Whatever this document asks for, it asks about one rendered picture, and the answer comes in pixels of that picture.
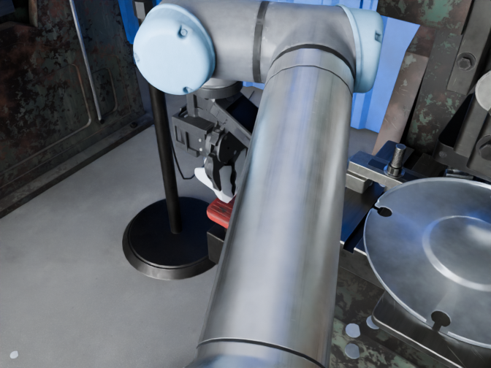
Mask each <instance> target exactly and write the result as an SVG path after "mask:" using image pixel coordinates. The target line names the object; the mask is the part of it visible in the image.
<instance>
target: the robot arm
mask: <svg viewBox="0 0 491 368"><path fill-rule="evenodd" d="M383 31H384V24H383V20H382V17H381V16H380V15H379V14H378V13H377V12H376V11H373V10H370V9H358V8H352V7H347V6H346V5H344V4H336V5H335V6H328V5H318V4H300V3H290V2H280V1H264V0H162V1H161V2H160V3H159V5H157V6H155V7H154V8H153V9H152V10H151V11H150V12H149V13H148V14H147V16H146V18H145V20H144V21H143V23H142V25H141V26H140V28H139V30H138V32H137V34H136V37H135V39H134V59H135V61H136V64H137V67H138V69H139V70H140V72H141V73H142V75H143V76H144V78H145V79H146V80H147V81H148V82H149V83H150V84H151V85H153V86H155V87H156V88H158V89H159V90H161V91H163V92H166V93H171V94H175V95H183V94H186V99H187V104H185V105H183V106H182V107H181V108H180V111H179V112H177V113H175V114H174V115H173V116H172V124H173V131H174V137H175V146H176V147H178V148H180V149H181V150H185V151H186V152H187V153H188V154H190V155H192V156H194V157H196V158H197V157H198V156H200V155H201V156H204V157H206V159H205V165H204V168H196V169H195V170H194V172H195V175H196V177H197V178H198V179H199V180H200V181H202V182H203V183H204V184H205V185H207V186H208V187H210V188H211V189H213V190H214V191H215V193H216V195H217V197H218V198H219V199H220V200H221V201H223V202H226V203H228V202H229V201H231V200H232V198H233V197H234V196H235V195H236V197H235V203H234V206H233V209H232V214H231V217H230V220H229V225H228V228H227V233H226V236H225V240H224V244H223V248H222V251H221V256H220V259H219V262H218V267H217V270H216V276H215V279H214V281H213V287H212V290H211V293H210V298H209V301H208V306H207V309H206V313H205V317H204V321H203V324H202V329H201V332H200V335H199V340H198V343H197V349H196V351H195V354H194V360H193V361H192V362H191V363H190V364H188V365H187V366H185V367H184V368H330V353H331V344H332V328H333V319H334V311H335V295H336V285H337V277H338V261H339V252H340V236H341V227H342V218H343V202H344V193H345V184H346V168H347V160H348V151H349V135H350V125H351V109H352V101H353V93H367V92H368V91H370V90H371V89H372V87H373V85H374V82H375V80H376V75H377V71H378V65H379V60H380V55H381V46H382V38H383ZM243 82H251V83H263V84H265V86H264V90H263V94H262V99H261V102H260V105H259V107H257V106H256V105H255V104H254V103H253V102H252V101H250V100H249V99H248V98H247V97H246V96H245V95H244V94H242V93H241V92H240V90H241V89H242V87H243ZM186 110H188V112H185V111H186ZM183 112H184V113H183ZM182 113H183V114H182ZM180 114H182V115H180ZM177 127H179V128H180V136H181V141H179V140H178V134H177Z"/></svg>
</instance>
